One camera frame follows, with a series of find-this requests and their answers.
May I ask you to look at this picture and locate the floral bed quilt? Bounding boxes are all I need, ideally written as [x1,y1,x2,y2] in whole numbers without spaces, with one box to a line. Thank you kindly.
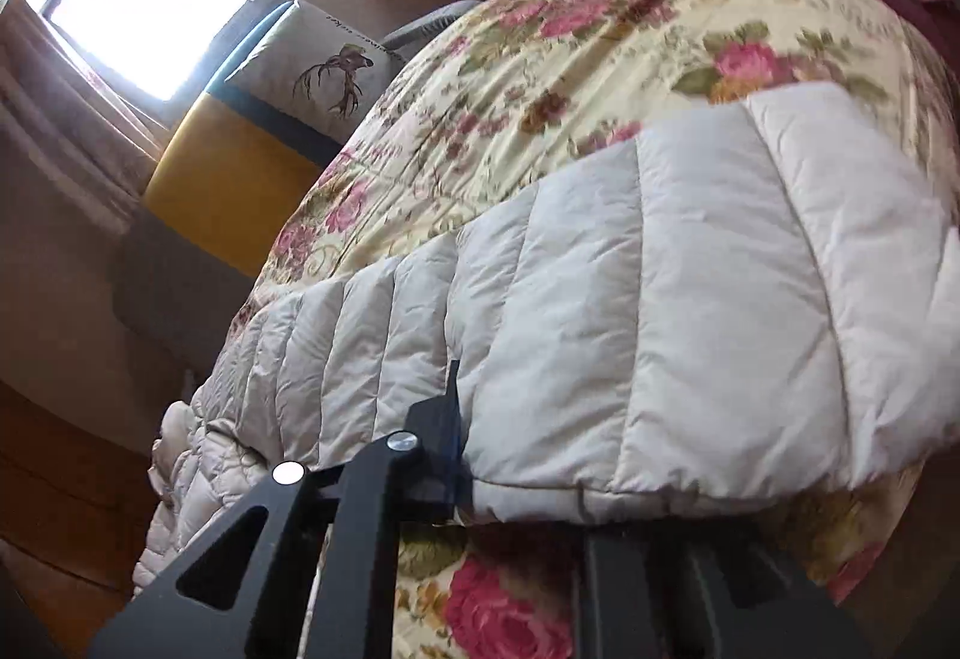
[228,0,958,657]

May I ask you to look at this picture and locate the left patterned curtain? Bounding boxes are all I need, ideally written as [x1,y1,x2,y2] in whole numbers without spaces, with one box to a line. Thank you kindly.
[2,0,169,237]

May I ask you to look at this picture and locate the white deer print pillow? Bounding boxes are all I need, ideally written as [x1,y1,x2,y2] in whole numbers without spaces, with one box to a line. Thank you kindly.
[226,0,404,144]

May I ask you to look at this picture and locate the brown wooden wardrobe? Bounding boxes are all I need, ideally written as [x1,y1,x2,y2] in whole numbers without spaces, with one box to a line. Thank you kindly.
[2,386,156,657]

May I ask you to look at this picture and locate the grey yellow blue headboard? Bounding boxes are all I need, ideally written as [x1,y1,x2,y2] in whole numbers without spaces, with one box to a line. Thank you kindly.
[114,1,342,375]

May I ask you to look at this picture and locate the beige quilted down coat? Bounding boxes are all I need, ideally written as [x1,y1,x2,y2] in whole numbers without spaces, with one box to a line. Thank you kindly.
[133,83,958,588]

